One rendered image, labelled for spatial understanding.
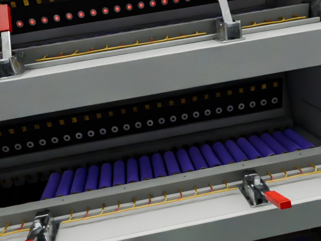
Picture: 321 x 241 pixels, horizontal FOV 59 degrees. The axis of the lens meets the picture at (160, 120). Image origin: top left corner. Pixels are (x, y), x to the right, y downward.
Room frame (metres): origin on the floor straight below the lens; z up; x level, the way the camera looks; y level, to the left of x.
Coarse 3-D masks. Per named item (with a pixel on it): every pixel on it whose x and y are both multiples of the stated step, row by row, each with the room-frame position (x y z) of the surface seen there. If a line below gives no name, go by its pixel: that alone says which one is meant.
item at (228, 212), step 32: (192, 128) 0.50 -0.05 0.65; (320, 128) 0.46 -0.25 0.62; (0, 160) 0.47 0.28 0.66; (32, 160) 0.48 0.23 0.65; (224, 192) 0.37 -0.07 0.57; (288, 192) 0.36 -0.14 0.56; (320, 192) 0.35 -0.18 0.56; (64, 224) 0.36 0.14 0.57; (96, 224) 0.35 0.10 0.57; (128, 224) 0.34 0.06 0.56; (160, 224) 0.34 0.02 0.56; (192, 224) 0.33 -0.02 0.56; (224, 224) 0.33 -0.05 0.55; (256, 224) 0.34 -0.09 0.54; (288, 224) 0.35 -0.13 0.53; (320, 224) 0.35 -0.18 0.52
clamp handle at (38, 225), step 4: (40, 220) 0.33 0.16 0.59; (36, 224) 0.33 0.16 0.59; (40, 224) 0.33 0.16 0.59; (36, 228) 0.33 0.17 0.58; (40, 228) 0.33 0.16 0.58; (32, 232) 0.32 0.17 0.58; (36, 232) 0.32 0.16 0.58; (40, 232) 0.32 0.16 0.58; (32, 236) 0.31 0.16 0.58; (36, 236) 0.31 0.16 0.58; (28, 240) 0.29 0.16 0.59; (32, 240) 0.29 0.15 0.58
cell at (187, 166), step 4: (176, 152) 0.46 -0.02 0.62; (180, 152) 0.45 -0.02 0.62; (184, 152) 0.45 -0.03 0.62; (176, 156) 0.46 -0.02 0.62; (180, 156) 0.44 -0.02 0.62; (184, 156) 0.44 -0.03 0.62; (188, 156) 0.44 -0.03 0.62; (180, 160) 0.43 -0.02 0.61; (184, 160) 0.43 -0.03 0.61; (188, 160) 0.43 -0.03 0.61; (180, 164) 0.43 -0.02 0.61; (184, 164) 0.42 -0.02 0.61; (188, 164) 0.41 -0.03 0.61; (192, 164) 0.42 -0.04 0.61; (184, 168) 0.41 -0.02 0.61; (188, 168) 0.40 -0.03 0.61; (192, 168) 0.40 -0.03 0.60; (184, 172) 0.40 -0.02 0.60
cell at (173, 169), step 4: (168, 152) 0.46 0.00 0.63; (172, 152) 0.46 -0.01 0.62; (164, 156) 0.45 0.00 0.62; (168, 156) 0.44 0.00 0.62; (172, 156) 0.44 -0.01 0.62; (164, 160) 0.45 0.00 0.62; (168, 160) 0.43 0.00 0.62; (172, 160) 0.43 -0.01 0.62; (176, 160) 0.44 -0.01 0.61; (168, 164) 0.42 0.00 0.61; (172, 164) 0.42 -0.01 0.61; (176, 164) 0.42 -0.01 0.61; (168, 168) 0.42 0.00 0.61; (172, 168) 0.41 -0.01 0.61; (176, 168) 0.41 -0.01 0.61; (168, 172) 0.41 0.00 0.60; (172, 172) 0.40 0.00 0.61; (176, 172) 0.40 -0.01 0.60; (180, 172) 0.41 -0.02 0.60
